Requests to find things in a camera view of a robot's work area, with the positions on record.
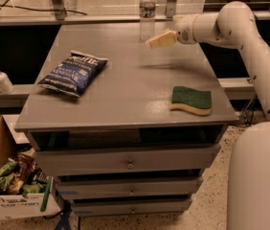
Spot grey drawer cabinet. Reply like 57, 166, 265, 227
16, 23, 236, 208

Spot snack bags in box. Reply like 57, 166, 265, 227
0, 148, 48, 196

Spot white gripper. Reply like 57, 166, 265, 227
146, 14, 196, 49

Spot green yellow sponge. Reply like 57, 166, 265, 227
169, 86, 212, 116

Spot top drawer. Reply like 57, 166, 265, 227
35, 144, 220, 176

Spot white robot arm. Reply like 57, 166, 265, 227
147, 1, 270, 230

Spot blue chip bag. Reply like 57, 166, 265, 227
37, 51, 107, 98

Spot white pump dispenser bottle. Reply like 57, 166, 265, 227
0, 71, 14, 94

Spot middle drawer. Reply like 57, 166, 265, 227
56, 177, 203, 199

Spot bottom drawer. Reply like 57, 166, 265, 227
72, 196, 191, 217

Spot drawer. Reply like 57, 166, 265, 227
35, 144, 220, 176
72, 196, 191, 217
56, 177, 203, 199

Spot cardboard box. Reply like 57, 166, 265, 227
0, 117, 61, 219

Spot clear plastic water bottle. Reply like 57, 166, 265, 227
139, 0, 156, 41

